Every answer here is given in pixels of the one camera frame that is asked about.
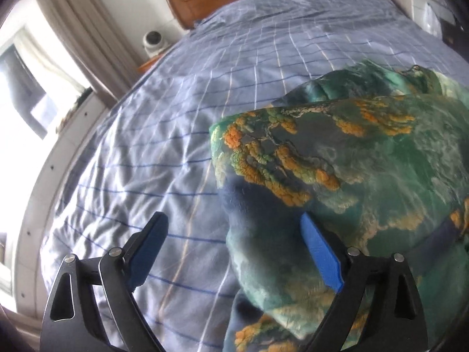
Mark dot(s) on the white plastic bag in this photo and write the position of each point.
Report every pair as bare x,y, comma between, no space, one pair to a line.
432,18

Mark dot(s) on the beige curtain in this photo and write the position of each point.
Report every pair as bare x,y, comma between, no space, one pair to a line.
88,33

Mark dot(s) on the white desk fan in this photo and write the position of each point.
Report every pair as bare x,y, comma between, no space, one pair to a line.
154,40

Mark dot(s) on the white window bench cabinet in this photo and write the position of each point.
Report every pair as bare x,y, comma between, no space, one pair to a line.
47,176

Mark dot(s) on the blue checked duvet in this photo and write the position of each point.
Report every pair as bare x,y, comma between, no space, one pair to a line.
176,124

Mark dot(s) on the wooden nightstand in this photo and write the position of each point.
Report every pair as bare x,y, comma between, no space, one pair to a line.
150,64

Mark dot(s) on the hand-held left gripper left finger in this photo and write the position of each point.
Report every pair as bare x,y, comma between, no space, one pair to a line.
144,256

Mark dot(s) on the green landscape print jacket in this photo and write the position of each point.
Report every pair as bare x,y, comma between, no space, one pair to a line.
366,190

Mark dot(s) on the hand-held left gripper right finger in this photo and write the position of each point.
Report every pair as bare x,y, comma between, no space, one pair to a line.
322,253

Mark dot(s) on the window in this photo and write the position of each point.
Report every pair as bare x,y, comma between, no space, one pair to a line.
25,80

